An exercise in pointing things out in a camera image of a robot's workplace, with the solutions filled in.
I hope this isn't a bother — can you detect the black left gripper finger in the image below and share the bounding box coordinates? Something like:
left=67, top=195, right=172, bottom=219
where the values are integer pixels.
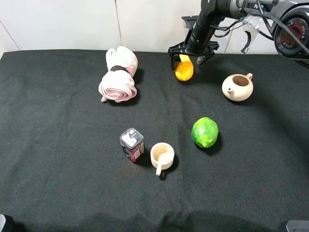
left=197, top=55, right=210, bottom=66

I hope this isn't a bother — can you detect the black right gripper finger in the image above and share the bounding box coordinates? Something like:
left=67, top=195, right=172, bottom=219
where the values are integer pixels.
left=170, top=54, right=181, bottom=71

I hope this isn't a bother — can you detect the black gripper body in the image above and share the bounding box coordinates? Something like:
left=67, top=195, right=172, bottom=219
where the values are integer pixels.
left=168, top=41, right=219, bottom=58

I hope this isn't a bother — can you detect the orange yellow mango fruit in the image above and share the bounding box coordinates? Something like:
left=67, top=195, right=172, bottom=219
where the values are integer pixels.
left=175, top=54, right=194, bottom=82

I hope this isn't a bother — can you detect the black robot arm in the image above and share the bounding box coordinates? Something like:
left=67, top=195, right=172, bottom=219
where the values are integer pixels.
left=168, top=0, right=309, bottom=71

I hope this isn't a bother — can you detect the beige ceramic teapot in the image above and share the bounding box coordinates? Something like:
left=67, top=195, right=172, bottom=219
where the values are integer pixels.
left=222, top=73, right=253, bottom=102

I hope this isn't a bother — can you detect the rolled pink towel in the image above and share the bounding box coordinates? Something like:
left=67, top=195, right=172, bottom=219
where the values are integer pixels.
left=98, top=46, right=138, bottom=103

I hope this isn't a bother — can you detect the green round fruit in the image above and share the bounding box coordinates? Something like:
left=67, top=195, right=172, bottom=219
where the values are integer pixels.
left=191, top=117, right=219, bottom=148

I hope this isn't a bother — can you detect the small red black tin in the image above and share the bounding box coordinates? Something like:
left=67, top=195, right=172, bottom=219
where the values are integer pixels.
left=120, top=128, right=144, bottom=162

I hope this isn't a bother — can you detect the beige wooden cup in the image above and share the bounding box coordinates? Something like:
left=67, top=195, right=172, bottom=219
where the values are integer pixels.
left=150, top=143, right=175, bottom=176

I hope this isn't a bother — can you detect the black table cloth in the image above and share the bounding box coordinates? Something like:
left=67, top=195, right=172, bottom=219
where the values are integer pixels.
left=0, top=50, right=309, bottom=232

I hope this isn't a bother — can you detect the grey device bottom right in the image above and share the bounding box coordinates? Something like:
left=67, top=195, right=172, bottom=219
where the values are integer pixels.
left=286, top=220, right=309, bottom=232

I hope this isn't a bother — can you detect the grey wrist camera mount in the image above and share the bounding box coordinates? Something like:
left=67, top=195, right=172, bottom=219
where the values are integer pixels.
left=181, top=15, right=198, bottom=29

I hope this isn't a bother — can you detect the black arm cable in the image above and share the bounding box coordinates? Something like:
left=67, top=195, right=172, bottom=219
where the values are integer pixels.
left=209, top=4, right=309, bottom=55

